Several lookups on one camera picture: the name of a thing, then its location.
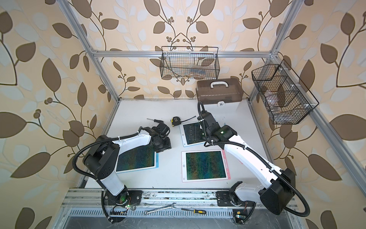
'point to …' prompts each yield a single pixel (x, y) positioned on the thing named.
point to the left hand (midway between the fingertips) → (168, 146)
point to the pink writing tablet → (204, 165)
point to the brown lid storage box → (219, 96)
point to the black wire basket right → (287, 99)
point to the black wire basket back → (191, 63)
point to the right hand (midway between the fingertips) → (196, 132)
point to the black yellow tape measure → (176, 120)
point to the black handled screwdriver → (156, 120)
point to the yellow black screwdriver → (201, 212)
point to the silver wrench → (172, 205)
